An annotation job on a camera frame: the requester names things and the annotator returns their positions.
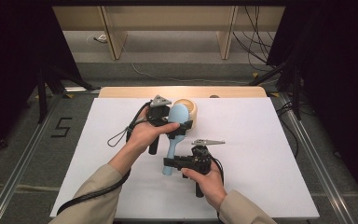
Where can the person's right hand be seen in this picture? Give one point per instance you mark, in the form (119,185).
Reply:
(213,186)

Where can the person's left hand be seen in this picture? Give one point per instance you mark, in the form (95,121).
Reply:
(146,135)

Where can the dark curtain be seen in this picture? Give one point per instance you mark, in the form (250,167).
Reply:
(6,62)
(338,77)

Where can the light blue hairbrush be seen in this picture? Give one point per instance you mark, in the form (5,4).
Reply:
(178,115)

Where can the black metal stand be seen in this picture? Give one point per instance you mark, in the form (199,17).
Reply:
(42,99)
(296,93)

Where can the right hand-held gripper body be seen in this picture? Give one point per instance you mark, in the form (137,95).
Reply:
(200,160)

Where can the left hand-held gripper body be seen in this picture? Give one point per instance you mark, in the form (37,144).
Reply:
(158,115)

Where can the aluminium floor rail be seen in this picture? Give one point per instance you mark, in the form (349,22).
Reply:
(12,183)
(320,161)

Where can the cream ribbed cup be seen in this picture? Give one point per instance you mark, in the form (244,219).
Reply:
(193,110)

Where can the yellow tape piece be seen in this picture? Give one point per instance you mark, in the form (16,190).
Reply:
(254,75)
(274,94)
(69,95)

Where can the white foam board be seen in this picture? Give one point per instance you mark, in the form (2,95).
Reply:
(254,140)

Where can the beige wooden desk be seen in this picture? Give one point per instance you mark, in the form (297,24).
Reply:
(167,18)

